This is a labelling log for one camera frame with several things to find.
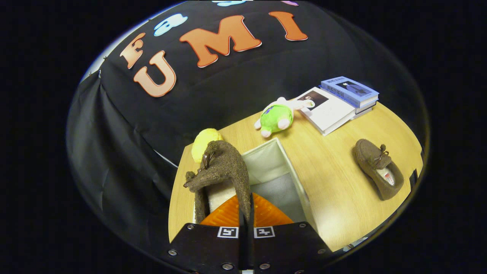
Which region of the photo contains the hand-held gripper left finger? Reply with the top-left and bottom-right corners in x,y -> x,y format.
169,194 -> 244,274

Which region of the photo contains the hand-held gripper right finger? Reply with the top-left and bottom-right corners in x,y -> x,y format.
249,192 -> 334,274

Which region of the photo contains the brown fuzzy shoe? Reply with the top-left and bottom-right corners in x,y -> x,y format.
183,140 -> 251,225
352,139 -> 404,201

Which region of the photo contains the beige fabric storage box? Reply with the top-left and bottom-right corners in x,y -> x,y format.
192,138 -> 318,233

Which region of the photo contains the yellow plush ball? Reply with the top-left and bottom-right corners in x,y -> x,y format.
191,128 -> 224,163

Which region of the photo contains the green and white plush toy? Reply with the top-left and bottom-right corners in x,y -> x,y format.
254,97 -> 315,138

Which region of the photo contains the white book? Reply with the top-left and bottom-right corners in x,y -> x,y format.
295,87 -> 356,136

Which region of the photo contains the dark-covered book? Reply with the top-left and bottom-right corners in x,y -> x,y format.
350,100 -> 378,120

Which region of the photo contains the blue book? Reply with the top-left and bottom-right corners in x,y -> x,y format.
320,76 -> 380,108

